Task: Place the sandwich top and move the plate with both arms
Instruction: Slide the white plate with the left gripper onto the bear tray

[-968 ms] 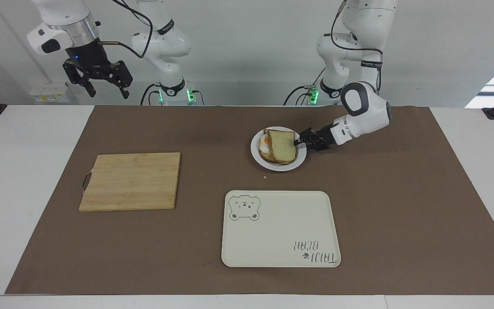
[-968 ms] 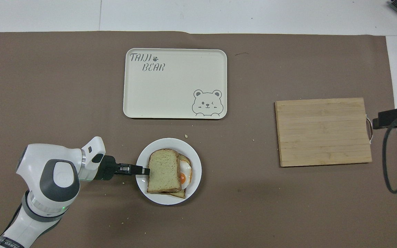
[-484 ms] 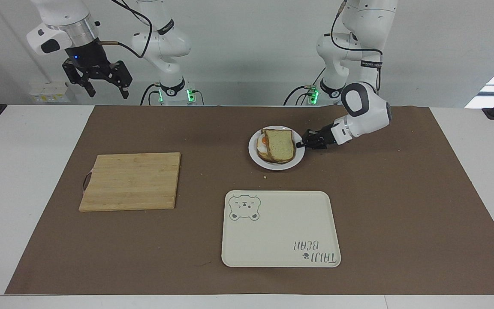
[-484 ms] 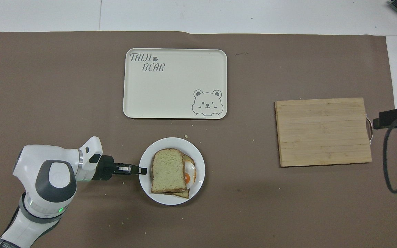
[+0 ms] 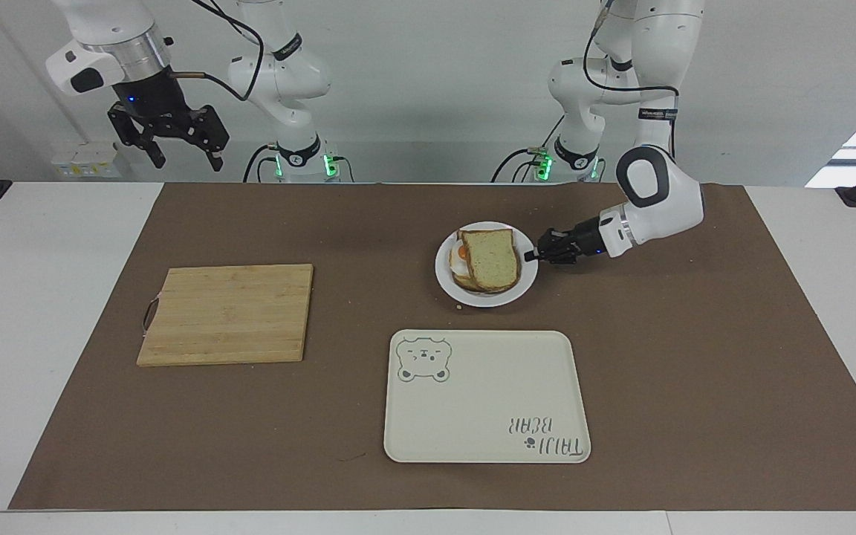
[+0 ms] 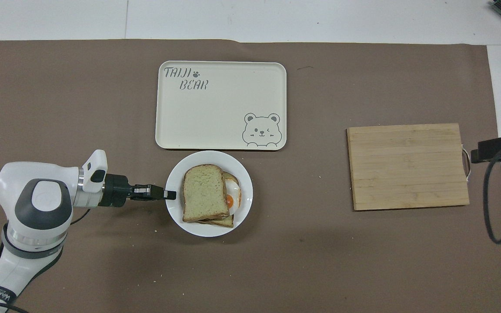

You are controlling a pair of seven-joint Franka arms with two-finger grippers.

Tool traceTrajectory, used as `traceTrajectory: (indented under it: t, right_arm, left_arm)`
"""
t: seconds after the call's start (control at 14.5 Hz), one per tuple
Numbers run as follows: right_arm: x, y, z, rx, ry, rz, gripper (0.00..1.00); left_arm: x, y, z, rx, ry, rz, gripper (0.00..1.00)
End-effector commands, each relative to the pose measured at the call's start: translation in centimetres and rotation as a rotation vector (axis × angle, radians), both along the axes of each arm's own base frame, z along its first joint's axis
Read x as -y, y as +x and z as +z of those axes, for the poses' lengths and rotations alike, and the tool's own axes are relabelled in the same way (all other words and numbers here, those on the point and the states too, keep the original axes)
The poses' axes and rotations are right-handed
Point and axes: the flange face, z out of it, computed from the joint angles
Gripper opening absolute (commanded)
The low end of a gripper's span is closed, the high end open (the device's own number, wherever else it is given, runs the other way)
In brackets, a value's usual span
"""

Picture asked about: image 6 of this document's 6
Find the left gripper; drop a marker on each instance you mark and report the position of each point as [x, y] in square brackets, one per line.
[116, 190]

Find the white round plate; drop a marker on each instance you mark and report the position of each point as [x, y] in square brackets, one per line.
[209, 160]

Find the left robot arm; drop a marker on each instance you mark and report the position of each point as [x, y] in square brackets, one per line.
[37, 208]

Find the toasted bread slice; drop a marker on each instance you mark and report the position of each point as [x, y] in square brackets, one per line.
[203, 193]
[224, 222]

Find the fried egg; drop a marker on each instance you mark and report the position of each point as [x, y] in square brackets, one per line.
[233, 195]

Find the cream tray with bear print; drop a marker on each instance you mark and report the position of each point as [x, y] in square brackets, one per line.
[215, 108]

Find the wooden cutting board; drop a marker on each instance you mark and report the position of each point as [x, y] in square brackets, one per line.
[407, 167]

